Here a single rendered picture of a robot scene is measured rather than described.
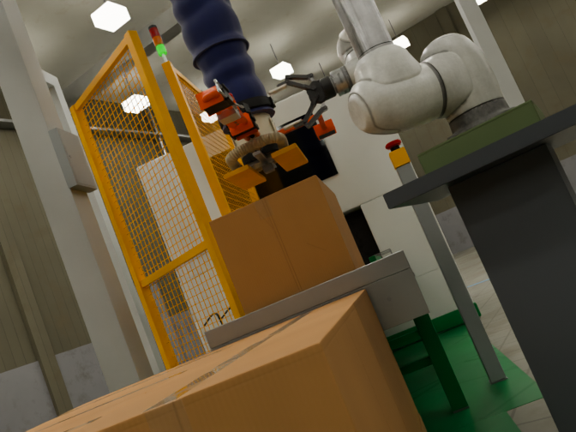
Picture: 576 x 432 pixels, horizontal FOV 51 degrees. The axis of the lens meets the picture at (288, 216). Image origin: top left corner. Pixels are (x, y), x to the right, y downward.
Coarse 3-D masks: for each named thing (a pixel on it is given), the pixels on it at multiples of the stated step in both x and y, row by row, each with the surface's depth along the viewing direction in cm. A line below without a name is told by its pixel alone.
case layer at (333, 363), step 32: (320, 320) 111; (352, 320) 110; (224, 352) 143; (256, 352) 93; (288, 352) 69; (320, 352) 67; (352, 352) 91; (384, 352) 150; (160, 384) 119; (192, 384) 82; (224, 384) 69; (256, 384) 68; (288, 384) 67; (320, 384) 67; (352, 384) 77; (384, 384) 117; (64, 416) 160; (96, 416) 101; (128, 416) 74; (160, 416) 70; (192, 416) 69; (224, 416) 68; (256, 416) 68; (288, 416) 67; (320, 416) 67; (352, 416) 68; (384, 416) 96; (416, 416) 164
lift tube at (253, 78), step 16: (224, 48) 230; (240, 48) 233; (208, 64) 232; (224, 64) 229; (240, 64) 229; (208, 80) 232; (224, 80) 229; (240, 80) 229; (256, 80) 233; (240, 96) 227; (256, 112) 229; (272, 112) 236; (224, 128) 232
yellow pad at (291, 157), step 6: (294, 144) 216; (282, 150) 216; (288, 150) 216; (294, 150) 218; (300, 150) 225; (276, 156) 216; (282, 156) 219; (288, 156) 223; (294, 156) 227; (300, 156) 231; (282, 162) 229; (288, 162) 233; (294, 162) 238; (300, 162) 242; (306, 162) 247; (288, 168) 244; (294, 168) 249
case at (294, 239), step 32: (288, 192) 200; (320, 192) 198; (224, 224) 204; (256, 224) 202; (288, 224) 200; (320, 224) 198; (224, 256) 203; (256, 256) 201; (288, 256) 199; (320, 256) 197; (352, 256) 204; (256, 288) 200; (288, 288) 198
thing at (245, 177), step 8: (240, 168) 218; (248, 168) 218; (224, 176) 219; (232, 176) 219; (240, 176) 223; (248, 176) 228; (256, 176) 234; (240, 184) 237; (248, 184) 243; (256, 184) 250
